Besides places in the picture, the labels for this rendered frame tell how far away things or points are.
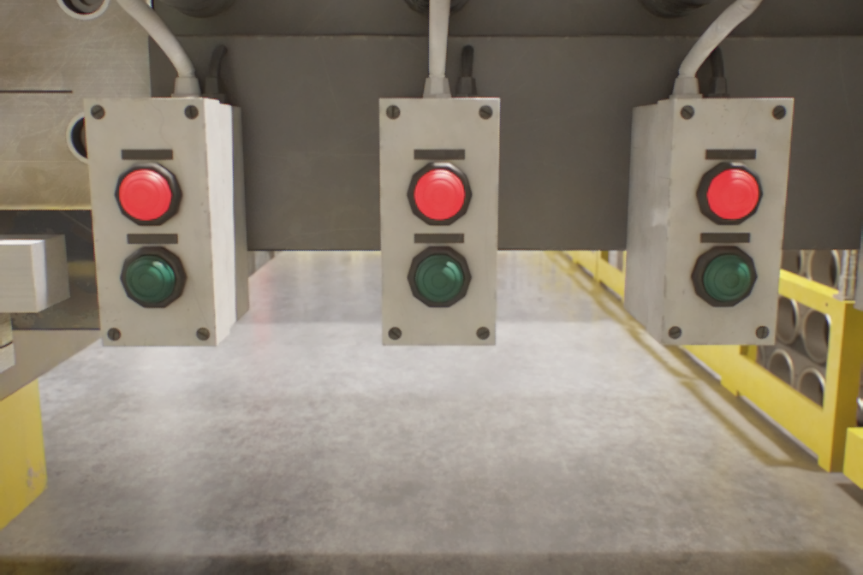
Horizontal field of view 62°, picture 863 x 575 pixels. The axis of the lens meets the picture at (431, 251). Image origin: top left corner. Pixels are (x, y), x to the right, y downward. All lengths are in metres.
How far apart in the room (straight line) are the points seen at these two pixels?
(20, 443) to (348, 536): 0.69
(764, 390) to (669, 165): 1.71
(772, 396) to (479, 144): 1.73
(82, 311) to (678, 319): 0.47
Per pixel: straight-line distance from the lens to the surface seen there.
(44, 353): 1.06
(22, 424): 1.69
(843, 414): 1.86
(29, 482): 1.74
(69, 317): 0.67
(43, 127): 0.62
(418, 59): 0.52
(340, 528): 1.48
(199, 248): 0.45
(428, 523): 1.49
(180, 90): 0.52
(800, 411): 1.98
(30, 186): 0.62
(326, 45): 0.52
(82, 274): 0.66
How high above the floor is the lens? 0.74
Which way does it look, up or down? 9 degrees down
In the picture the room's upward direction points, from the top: straight up
